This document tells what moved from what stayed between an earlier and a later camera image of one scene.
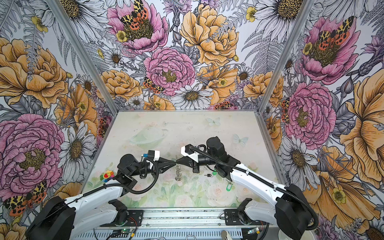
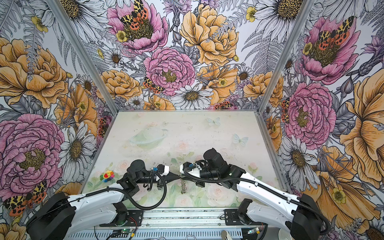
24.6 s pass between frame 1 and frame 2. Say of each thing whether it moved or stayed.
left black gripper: moved
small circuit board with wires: stayed
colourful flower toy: stayed
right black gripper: moved
